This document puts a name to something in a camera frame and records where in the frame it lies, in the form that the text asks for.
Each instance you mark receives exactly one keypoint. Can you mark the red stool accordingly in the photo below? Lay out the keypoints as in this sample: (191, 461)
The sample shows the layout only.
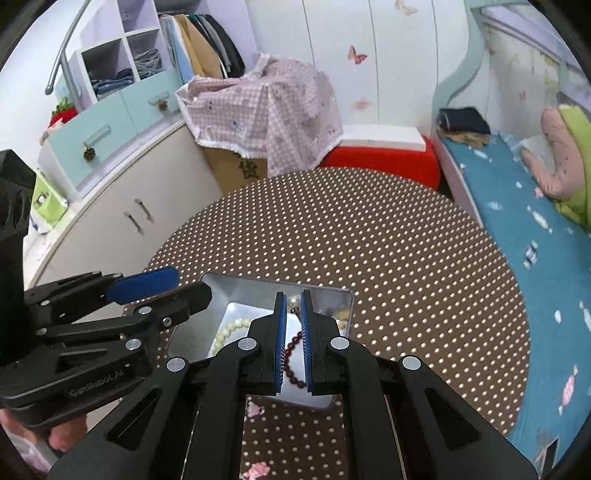
(383, 161)

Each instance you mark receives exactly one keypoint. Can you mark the white foam board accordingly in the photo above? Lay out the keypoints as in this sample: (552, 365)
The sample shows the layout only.
(383, 136)

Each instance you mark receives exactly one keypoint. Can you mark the folded grey clothes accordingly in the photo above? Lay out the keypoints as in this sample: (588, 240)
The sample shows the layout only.
(147, 64)

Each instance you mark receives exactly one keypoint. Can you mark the small pearl earring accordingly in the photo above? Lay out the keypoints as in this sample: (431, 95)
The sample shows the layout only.
(292, 302)

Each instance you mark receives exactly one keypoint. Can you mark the pink butterfly sticker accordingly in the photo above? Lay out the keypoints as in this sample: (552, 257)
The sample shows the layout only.
(356, 54)

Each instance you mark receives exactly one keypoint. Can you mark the pale butterfly sticker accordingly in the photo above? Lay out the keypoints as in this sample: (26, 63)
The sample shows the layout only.
(362, 104)

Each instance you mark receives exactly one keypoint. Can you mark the light blue hanging shirt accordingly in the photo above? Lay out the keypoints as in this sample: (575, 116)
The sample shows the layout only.
(178, 50)

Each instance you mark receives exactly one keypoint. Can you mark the white cubby shelf unit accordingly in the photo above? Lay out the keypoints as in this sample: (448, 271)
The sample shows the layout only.
(120, 27)

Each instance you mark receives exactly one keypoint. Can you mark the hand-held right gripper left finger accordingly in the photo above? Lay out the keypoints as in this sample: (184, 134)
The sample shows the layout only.
(279, 341)

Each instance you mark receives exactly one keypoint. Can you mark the cardboard box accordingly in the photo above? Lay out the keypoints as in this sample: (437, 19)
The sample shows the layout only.
(235, 168)

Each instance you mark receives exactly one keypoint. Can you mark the dark hanging clothes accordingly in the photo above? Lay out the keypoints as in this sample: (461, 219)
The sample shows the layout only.
(226, 41)

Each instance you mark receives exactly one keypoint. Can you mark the gold jewelry piece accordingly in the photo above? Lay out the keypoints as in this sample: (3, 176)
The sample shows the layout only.
(341, 314)

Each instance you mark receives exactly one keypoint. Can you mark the white curved cabinet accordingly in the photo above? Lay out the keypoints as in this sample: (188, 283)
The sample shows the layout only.
(115, 184)

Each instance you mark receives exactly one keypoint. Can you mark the brown polka dot tablecloth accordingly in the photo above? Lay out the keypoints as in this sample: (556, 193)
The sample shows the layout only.
(369, 240)

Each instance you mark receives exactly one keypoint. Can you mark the folded blue jeans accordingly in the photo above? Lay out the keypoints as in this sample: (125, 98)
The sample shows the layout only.
(111, 83)

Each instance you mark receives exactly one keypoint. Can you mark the green box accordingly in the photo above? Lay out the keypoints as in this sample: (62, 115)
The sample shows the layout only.
(48, 201)

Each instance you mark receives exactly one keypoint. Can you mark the silver metal tin box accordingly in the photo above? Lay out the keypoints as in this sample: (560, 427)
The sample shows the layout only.
(231, 295)

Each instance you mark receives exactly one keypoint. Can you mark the pink checkered cloth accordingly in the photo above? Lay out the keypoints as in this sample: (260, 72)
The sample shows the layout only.
(268, 110)

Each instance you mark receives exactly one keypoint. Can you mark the blue bed sheet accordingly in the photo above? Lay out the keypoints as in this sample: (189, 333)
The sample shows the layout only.
(545, 295)

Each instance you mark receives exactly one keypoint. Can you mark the green blanket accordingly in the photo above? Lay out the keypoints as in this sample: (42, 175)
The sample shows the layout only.
(577, 157)

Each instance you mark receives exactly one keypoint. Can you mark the silver curved pole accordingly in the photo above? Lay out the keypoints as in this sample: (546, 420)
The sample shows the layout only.
(64, 50)

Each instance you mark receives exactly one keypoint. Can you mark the teal drawer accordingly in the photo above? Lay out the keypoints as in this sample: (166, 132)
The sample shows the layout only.
(87, 134)
(147, 92)

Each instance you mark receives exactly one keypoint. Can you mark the dark folded clothing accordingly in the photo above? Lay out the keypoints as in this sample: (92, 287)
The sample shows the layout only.
(464, 121)

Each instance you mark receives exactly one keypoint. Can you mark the red and green ornament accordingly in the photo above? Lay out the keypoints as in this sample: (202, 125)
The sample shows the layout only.
(62, 113)

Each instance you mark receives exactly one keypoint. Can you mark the white wardrobe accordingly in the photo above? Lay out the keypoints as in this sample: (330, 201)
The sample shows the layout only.
(323, 37)

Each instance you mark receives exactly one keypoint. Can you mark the tan hanging coat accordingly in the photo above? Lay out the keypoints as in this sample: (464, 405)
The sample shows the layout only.
(201, 46)

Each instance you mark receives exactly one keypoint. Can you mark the light teal bed frame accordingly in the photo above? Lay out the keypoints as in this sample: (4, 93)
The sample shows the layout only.
(466, 60)

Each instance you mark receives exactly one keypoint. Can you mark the person's left hand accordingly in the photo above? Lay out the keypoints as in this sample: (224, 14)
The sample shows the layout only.
(60, 438)

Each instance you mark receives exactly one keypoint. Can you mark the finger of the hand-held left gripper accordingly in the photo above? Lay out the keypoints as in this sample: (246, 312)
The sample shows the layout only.
(143, 282)
(184, 300)

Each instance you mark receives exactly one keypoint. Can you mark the pink plush toy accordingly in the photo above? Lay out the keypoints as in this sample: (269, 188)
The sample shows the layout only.
(554, 157)

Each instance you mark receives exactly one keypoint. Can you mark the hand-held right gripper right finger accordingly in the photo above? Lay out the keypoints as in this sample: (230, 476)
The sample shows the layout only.
(307, 341)

